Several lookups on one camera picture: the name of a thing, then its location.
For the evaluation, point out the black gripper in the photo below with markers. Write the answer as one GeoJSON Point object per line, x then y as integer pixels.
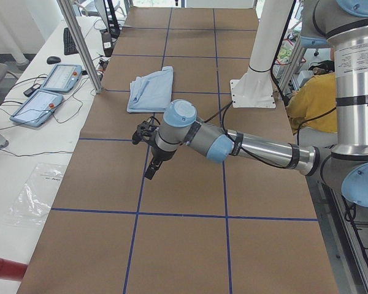
{"type": "Point", "coordinates": [161, 155]}

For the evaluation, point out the light blue button-up shirt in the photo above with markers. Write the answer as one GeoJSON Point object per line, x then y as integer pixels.
{"type": "Point", "coordinates": [151, 93]}

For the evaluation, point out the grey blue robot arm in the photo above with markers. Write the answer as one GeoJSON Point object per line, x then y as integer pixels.
{"type": "Point", "coordinates": [342, 25]}

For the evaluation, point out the upper blue teach pendant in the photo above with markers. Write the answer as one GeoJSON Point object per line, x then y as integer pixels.
{"type": "Point", "coordinates": [62, 78]}

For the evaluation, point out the blue teach pendant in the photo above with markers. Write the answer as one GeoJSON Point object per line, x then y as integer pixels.
{"type": "Point", "coordinates": [37, 109]}
{"type": "Point", "coordinates": [62, 78]}

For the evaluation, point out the lower blue teach pendant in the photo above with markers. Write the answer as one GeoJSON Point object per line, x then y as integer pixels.
{"type": "Point", "coordinates": [37, 109]}

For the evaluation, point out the clear plastic bag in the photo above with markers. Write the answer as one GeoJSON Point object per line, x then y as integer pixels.
{"type": "Point", "coordinates": [33, 204]}

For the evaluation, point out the black keyboard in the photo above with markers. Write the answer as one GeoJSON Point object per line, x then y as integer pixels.
{"type": "Point", "coordinates": [69, 43]}

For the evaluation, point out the black computer mouse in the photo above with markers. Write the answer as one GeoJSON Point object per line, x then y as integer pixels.
{"type": "Point", "coordinates": [53, 60]}

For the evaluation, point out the person in yellow shirt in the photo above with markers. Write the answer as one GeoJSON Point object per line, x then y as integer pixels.
{"type": "Point", "coordinates": [311, 112]}

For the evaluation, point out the red cylinder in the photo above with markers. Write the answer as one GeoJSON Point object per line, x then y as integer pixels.
{"type": "Point", "coordinates": [11, 270]}

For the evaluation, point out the grey aluminium frame post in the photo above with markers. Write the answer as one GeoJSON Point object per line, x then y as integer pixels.
{"type": "Point", "coordinates": [71, 20]}

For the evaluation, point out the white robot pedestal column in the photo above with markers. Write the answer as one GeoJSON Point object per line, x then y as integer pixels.
{"type": "Point", "coordinates": [275, 16]}

